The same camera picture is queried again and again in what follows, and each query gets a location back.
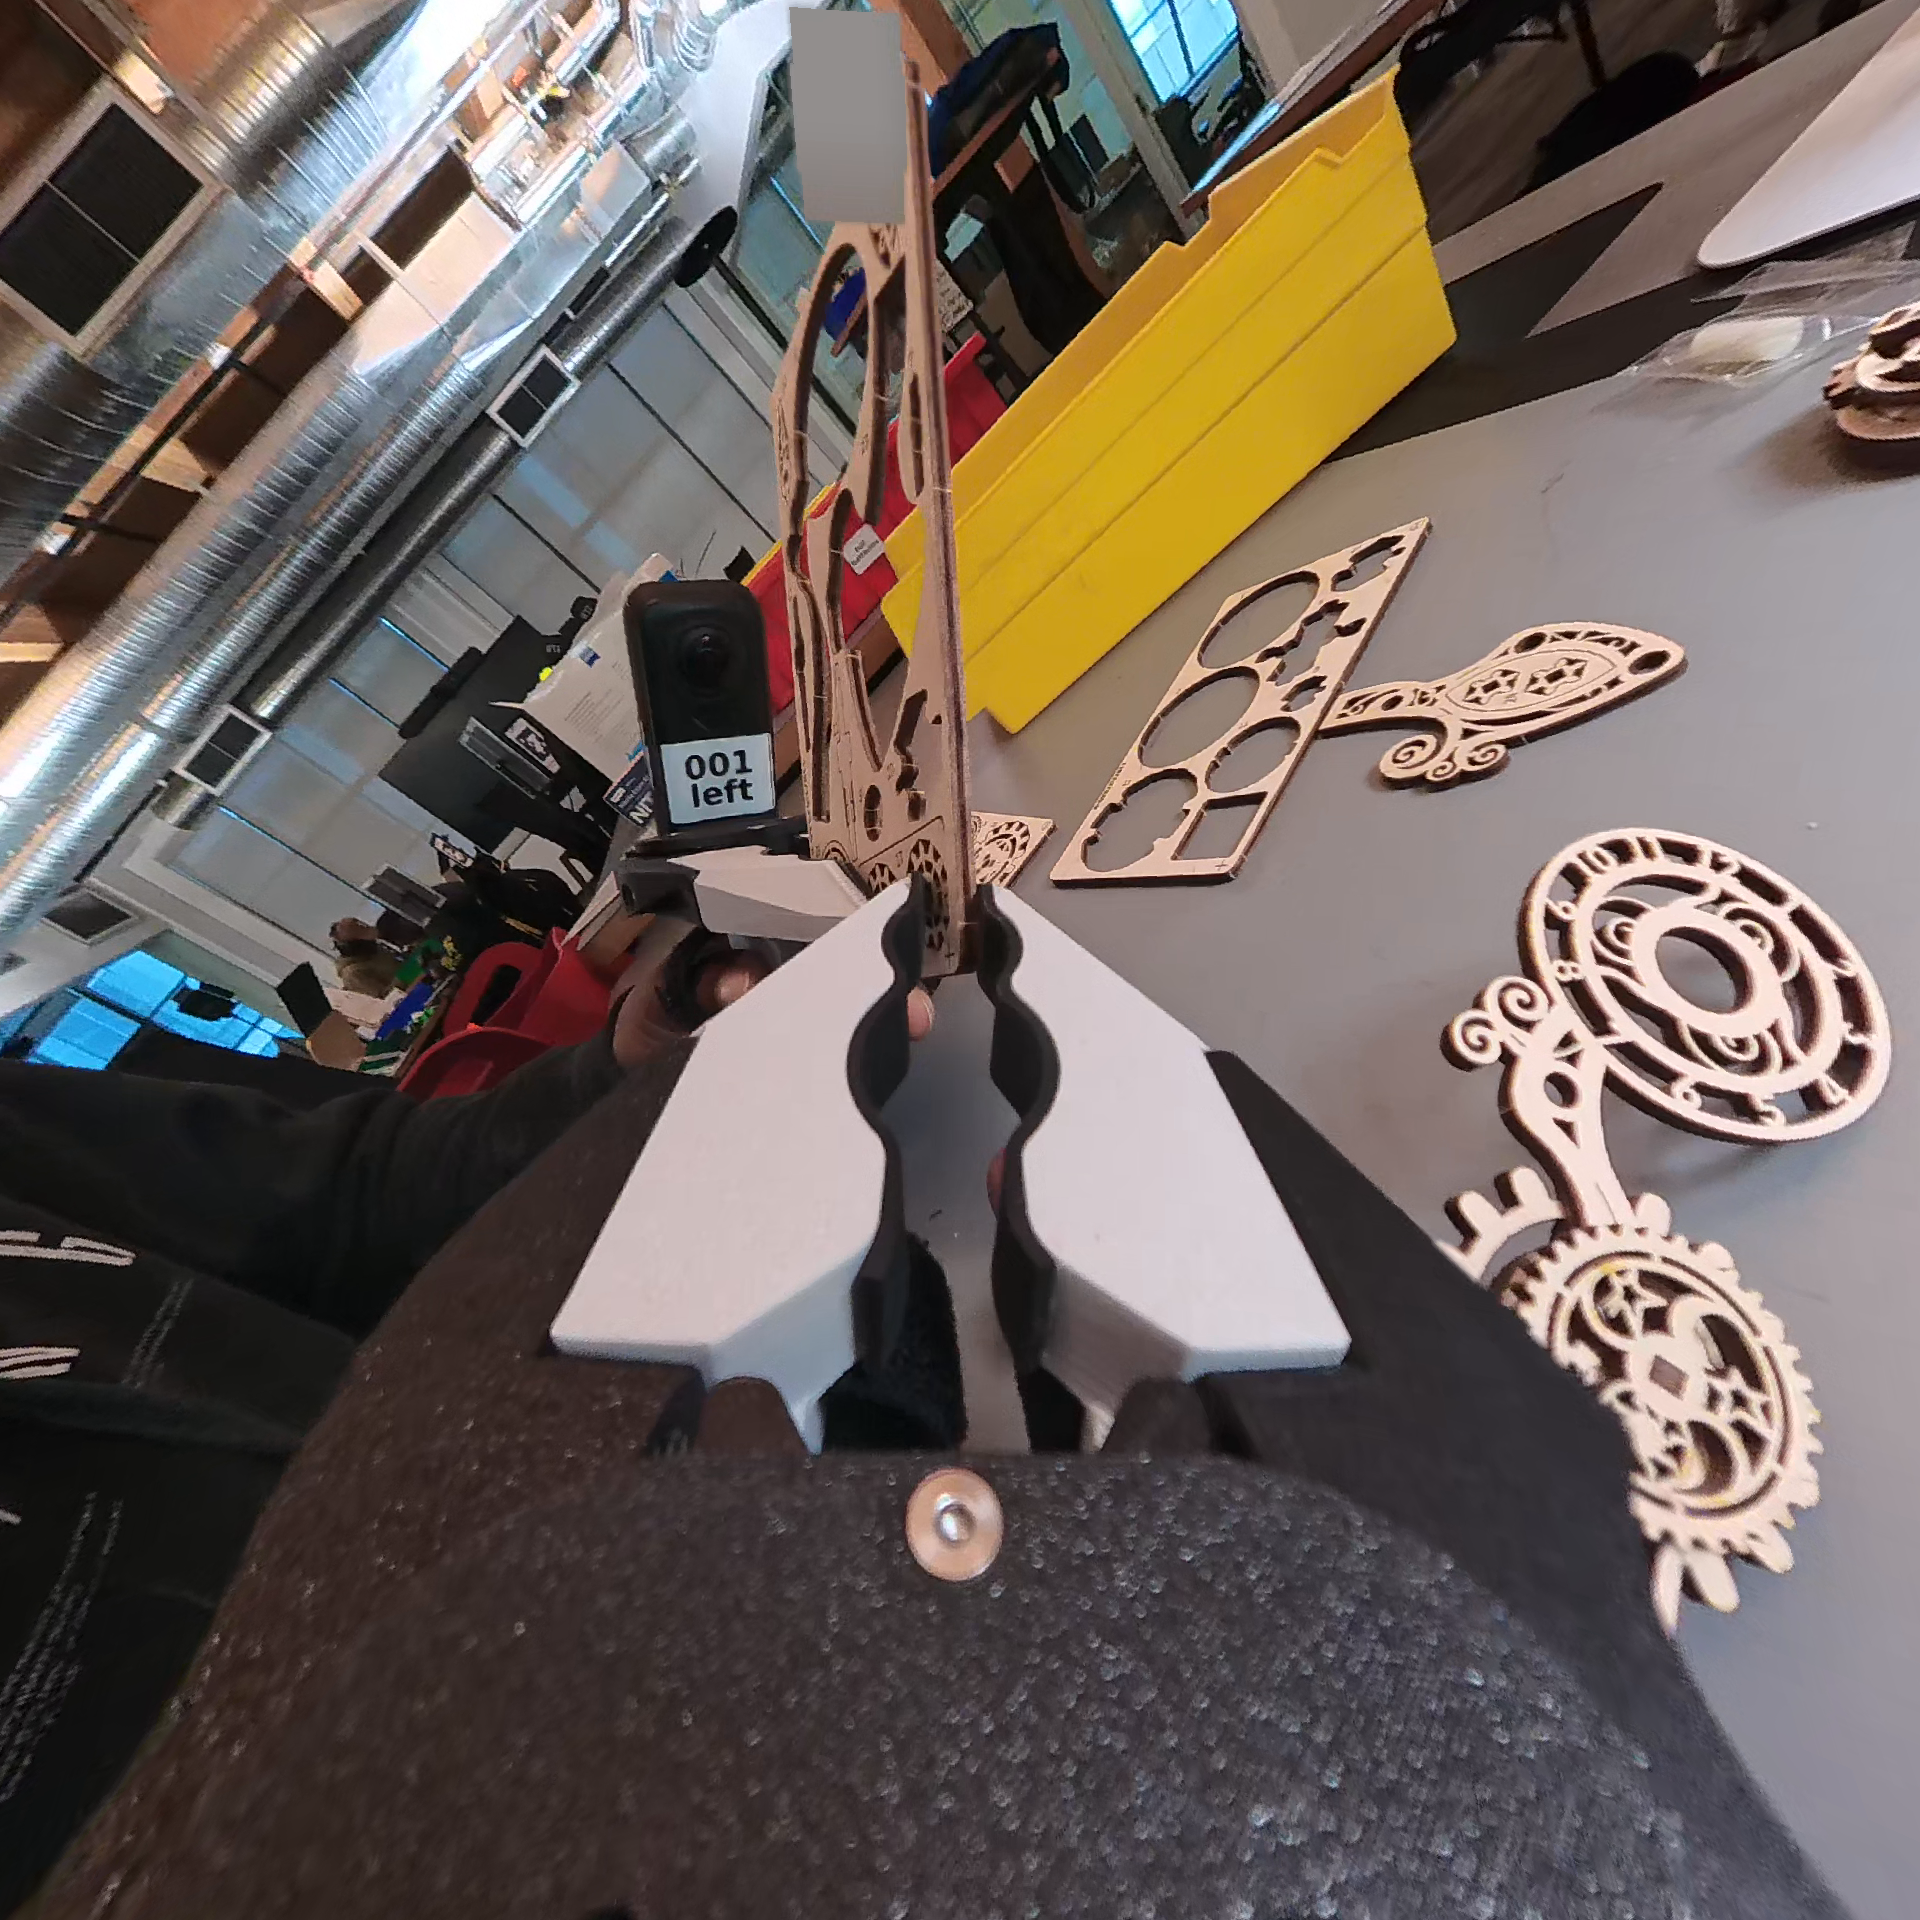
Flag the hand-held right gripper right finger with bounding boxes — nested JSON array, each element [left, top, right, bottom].
[[975, 885, 1353, 1425]]

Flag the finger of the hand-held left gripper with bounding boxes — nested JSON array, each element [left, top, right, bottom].
[[694, 854, 876, 941]]

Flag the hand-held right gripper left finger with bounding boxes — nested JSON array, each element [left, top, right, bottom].
[[551, 878, 932, 1451]]

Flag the wooden puzzle sheet with cutouts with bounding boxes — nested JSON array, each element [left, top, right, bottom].
[[767, 59, 984, 976]]

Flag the wooden gear and dial assembly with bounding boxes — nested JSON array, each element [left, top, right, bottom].
[[1439, 828, 1892, 1637]]

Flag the wooden puzzle frame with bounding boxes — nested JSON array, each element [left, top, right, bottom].
[[1048, 517, 1432, 889]]

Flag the grey desk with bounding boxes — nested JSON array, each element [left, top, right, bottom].
[[913, 0, 1920, 1741]]

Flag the person's left hand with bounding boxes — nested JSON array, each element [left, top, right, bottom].
[[603, 934, 784, 1070]]

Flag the white cardboard box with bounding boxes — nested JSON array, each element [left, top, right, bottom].
[[525, 551, 676, 713]]

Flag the red plastic bin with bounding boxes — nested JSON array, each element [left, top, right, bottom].
[[742, 328, 1008, 663]]

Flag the black screen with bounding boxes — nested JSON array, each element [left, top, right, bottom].
[[381, 614, 646, 856]]

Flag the red plastic container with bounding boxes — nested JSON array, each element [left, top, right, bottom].
[[397, 927, 663, 1104]]

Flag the slotted yellow plastic bin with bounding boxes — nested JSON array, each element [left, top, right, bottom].
[[883, 64, 1460, 736]]

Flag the person's black hoodie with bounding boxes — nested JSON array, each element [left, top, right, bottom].
[[0, 1049, 392, 1846]]

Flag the ornate wooden leaf piece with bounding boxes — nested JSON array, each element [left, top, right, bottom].
[[1319, 621, 1689, 792]]

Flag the ceiling vent grille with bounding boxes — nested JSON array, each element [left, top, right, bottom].
[[0, 83, 225, 355]]

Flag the small clear plastic bag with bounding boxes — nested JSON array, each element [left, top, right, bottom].
[[1641, 305, 1839, 384]]

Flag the round wooden gear stack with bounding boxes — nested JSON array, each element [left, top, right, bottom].
[[1821, 300, 1920, 448]]

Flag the silver air duct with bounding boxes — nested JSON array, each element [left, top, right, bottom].
[[0, 0, 453, 511], [0, 151, 721, 939]]

